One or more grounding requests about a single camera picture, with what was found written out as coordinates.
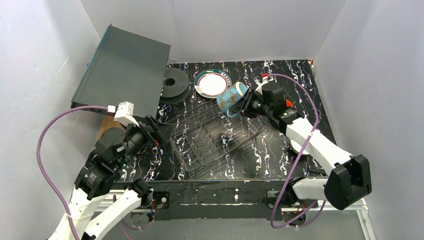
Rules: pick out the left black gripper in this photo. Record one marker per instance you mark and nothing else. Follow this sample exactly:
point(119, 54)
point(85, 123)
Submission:
point(154, 131)

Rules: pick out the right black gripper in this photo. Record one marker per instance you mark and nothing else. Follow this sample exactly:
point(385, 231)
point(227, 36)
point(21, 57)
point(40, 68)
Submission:
point(247, 105)

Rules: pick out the blue butterfly mug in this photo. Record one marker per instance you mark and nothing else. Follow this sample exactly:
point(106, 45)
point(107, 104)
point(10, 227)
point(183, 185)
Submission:
point(230, 97)

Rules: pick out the orange mug black handle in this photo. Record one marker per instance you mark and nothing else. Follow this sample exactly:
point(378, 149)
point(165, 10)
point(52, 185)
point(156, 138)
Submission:
point(289, 104)

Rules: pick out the white floral bowl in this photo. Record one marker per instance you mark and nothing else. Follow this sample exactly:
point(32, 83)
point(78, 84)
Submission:
point(296, 147)

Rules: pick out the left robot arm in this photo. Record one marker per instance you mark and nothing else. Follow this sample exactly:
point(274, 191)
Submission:
point(114, 149)

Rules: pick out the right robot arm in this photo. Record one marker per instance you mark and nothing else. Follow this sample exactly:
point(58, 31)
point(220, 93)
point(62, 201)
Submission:
point(348, 177)

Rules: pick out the black foam spool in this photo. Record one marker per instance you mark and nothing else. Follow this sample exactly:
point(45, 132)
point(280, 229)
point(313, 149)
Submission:
point(175, 86)

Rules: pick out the wooden board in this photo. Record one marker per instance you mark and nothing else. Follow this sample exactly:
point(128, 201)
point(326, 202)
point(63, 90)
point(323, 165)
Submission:
point(107, 123)

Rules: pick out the white plate green red rim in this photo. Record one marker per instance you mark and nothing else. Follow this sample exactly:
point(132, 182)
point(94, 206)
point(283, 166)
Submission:
point(211, 83)

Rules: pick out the dark grey metal box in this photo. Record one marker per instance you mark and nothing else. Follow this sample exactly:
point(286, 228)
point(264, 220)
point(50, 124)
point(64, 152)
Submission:
point(125, 67)

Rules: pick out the black bit holder strip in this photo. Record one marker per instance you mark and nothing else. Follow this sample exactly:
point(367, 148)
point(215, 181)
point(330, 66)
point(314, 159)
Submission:
point(316, 170)

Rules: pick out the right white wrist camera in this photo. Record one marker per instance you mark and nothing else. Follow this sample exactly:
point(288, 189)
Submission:
point(262, 82)

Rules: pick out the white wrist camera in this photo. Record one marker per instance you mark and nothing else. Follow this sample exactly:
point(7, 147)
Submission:
point(262, 82)
point(124, 114)

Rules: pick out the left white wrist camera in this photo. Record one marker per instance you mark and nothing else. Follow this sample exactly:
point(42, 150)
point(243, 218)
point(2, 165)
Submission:
point(124, 114)

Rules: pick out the wire dish rack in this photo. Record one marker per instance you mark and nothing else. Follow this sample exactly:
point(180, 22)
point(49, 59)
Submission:
point(204, 135)

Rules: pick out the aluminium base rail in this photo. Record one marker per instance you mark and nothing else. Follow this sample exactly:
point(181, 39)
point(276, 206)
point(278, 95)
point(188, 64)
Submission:
point(215, 202)

